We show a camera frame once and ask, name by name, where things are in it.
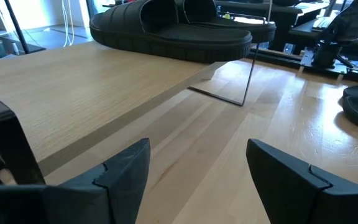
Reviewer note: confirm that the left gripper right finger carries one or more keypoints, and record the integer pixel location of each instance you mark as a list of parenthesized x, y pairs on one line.
[(291, 193)]

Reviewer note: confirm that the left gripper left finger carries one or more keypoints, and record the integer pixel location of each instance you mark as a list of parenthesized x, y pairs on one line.
[(117, 193)]

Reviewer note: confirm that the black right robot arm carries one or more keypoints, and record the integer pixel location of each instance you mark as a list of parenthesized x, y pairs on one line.
[(343, 28)]

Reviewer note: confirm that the dark grey desk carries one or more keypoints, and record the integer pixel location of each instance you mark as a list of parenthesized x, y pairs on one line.
[(303, 31), (278, 18)]

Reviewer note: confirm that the black keyboard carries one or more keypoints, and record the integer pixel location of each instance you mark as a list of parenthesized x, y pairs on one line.
[(321, 24)]

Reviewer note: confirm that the black floor stand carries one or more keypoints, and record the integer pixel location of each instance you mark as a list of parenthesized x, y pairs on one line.
[(17, 28)]

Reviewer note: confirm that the wooden shelf with black frame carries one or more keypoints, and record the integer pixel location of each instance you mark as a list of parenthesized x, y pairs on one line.
[(73, 93)]

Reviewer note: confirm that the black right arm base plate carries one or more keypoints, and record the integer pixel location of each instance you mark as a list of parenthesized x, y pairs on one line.
[(309, 60)]

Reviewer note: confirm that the black aluminium table frame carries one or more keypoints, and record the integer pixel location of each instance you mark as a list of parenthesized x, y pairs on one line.
[(278, 57)]

